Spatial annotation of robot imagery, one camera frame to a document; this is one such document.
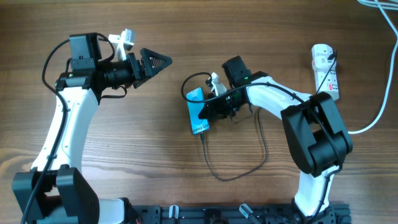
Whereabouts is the smartphone with teal screen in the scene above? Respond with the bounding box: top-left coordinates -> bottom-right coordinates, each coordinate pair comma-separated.
186,87 -> 210,135

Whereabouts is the black USB charging cable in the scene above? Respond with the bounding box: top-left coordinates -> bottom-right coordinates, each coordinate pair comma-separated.
199,49 -> 340,182

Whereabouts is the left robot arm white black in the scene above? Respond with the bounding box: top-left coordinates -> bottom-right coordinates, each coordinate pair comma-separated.
12,32 -> 172,223

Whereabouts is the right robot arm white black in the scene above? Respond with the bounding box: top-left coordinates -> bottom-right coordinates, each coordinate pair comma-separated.
184,56 -> 353,223

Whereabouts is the white power strip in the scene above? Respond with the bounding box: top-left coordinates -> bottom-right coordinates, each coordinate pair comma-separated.
312,44 -> 340,101

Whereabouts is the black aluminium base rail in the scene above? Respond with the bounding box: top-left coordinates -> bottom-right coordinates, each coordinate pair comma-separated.
130,203 -> 352,224

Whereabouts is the white power strip cord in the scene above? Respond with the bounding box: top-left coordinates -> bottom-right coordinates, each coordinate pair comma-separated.
347,0 -> 398,135

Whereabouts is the white cable top right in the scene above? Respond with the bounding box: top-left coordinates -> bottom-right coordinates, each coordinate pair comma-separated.
356,0 -> 398,11

